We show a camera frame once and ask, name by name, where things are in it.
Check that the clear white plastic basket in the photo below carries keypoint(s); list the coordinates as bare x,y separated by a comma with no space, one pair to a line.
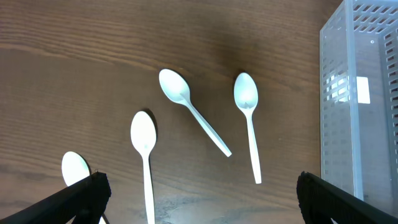
359,141

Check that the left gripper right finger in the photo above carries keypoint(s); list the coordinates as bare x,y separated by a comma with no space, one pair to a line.
322,202

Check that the white label sticker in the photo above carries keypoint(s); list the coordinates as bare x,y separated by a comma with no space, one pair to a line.
363,90

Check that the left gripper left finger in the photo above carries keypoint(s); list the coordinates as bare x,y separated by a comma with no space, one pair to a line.
82,202

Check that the white plastic spoon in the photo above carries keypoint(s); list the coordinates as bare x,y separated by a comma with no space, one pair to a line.
74,168
177,90
143,138
246,99

